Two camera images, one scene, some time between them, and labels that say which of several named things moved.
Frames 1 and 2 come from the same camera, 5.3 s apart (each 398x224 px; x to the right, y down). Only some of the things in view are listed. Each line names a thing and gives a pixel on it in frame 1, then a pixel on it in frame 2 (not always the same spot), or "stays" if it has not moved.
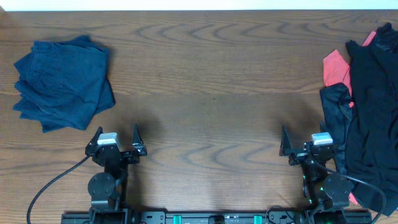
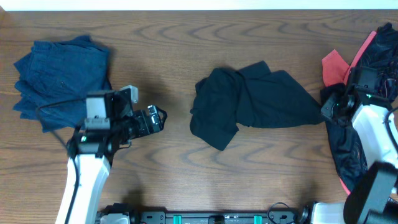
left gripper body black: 128,158 to 135,126
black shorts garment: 371,147 to 253,97
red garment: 336,70 stays
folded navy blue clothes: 63,84 stays
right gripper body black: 298,156 to 331,109
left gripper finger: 137,139 to 165,116
